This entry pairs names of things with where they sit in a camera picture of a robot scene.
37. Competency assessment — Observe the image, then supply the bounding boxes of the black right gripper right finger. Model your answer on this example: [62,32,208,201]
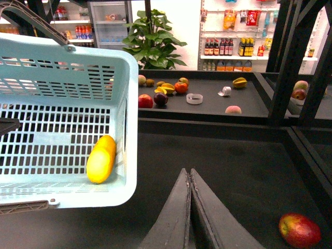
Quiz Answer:
[189,169,263,248]

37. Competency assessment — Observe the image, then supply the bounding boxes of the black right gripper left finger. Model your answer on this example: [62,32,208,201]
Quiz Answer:
[139,168,191,249]

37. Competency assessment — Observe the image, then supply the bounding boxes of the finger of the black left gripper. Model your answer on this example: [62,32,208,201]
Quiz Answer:
[0,118,20,136]

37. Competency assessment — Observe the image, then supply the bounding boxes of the light blue plastic basket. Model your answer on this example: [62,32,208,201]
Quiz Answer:
[1,1,139,215]

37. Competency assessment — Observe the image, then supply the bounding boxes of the yellow mango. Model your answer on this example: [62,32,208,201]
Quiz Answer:
[86,135,116,184]

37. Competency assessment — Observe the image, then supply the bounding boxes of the red green mango right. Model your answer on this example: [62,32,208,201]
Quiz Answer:
[293,80,309,91]

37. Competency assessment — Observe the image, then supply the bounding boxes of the red yellow apple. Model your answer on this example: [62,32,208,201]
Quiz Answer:
[278,213,322,248]

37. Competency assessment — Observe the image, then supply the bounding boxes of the pink peach front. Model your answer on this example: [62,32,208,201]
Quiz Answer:
[225,105,242,114]

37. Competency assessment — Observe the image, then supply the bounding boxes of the dark purple plum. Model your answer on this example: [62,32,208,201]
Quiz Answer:
[154,92,169,106]

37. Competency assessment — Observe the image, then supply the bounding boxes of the red apple on tray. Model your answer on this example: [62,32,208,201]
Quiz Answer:
[138,94,153,108]

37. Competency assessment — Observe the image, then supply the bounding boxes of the black fruit display tray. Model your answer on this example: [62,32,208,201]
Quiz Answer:
[139,70,270,125]

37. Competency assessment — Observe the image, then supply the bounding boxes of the yellow starfruit left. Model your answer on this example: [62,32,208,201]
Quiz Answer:
[154,83,175,95]

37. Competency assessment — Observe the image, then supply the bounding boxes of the yellow starfruit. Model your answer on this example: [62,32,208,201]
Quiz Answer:
[232,77,247,89]
[154,83,175,95]

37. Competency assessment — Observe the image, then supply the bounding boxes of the orange persimmon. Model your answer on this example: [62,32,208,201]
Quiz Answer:
[174,82,188,94]

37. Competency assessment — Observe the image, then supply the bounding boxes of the pale green peach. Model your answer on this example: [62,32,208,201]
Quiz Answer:
[138,75,146,86]

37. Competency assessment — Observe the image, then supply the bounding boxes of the glass door drinks fridge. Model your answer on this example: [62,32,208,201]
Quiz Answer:
[88,1,132,50]

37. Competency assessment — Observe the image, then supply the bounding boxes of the yellow brown kiwi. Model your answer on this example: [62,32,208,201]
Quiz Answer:
[156,81,165,87]

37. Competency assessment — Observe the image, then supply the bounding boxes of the yellow starfruit right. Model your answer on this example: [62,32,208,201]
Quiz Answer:
[232,77,247,89]

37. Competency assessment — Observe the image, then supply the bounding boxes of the red green apple behind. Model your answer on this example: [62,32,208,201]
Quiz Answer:
[178,77,189,86]

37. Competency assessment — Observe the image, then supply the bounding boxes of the red apple far right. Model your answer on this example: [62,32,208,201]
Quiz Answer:
[291,89,307,101]

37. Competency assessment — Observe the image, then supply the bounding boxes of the green potted plant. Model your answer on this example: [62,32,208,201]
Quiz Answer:
[122,9,187,70]

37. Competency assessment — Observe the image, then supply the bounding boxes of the white sauce bottle shelf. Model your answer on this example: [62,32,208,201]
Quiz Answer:
[197,1,280,72]

